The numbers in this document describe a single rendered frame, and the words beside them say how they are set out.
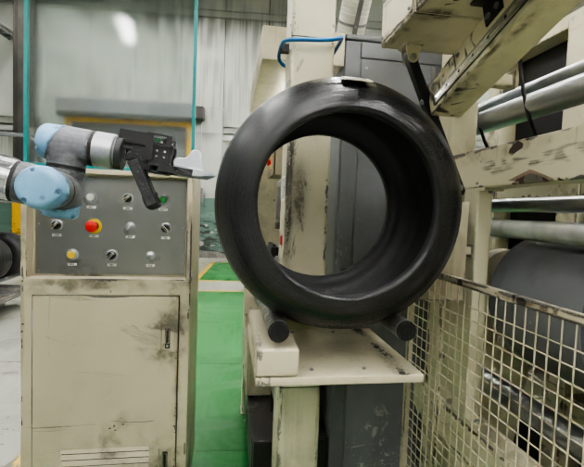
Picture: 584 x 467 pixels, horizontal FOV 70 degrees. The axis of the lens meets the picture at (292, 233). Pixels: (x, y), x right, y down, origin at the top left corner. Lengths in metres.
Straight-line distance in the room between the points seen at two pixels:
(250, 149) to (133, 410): 1.10
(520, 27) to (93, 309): 1.44
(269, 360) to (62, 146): 0.61
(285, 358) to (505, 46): 0.83
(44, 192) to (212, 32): 10.03
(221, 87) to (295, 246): 9.22
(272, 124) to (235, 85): 9.47
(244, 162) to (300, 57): 0.54
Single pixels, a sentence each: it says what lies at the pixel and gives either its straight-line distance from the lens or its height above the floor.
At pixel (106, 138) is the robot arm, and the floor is 1.29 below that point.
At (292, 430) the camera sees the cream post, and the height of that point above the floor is 0.49.
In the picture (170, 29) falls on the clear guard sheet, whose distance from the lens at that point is 1.64.
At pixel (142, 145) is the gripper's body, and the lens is 0.96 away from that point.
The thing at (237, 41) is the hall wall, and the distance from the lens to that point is 10.64.
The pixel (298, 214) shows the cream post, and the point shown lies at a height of 1.14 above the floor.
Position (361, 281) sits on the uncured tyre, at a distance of 1.17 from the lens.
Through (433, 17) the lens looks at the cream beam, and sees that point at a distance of 1.20.
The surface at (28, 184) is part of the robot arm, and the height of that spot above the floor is 1.18.
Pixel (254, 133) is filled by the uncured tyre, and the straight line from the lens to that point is 0.86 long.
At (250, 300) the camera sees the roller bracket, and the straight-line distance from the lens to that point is 1.21.
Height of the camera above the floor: 1.15
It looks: 3 degrees down
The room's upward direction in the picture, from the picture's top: 2 degrees clockwise
